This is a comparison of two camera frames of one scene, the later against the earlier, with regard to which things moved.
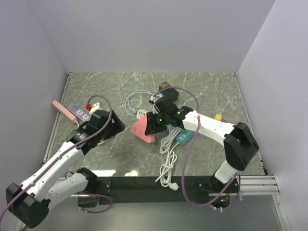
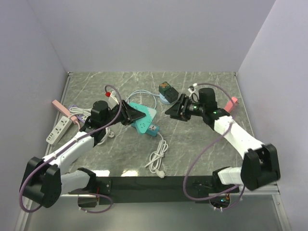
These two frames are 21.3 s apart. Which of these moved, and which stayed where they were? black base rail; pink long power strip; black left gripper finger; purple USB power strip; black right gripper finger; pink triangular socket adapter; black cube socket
Moved: black right gripper finger; pink triangular socket adapter; black left gripper finger
Stayed: purple USB power strip; pink long power strip; black cube socket; black base rail
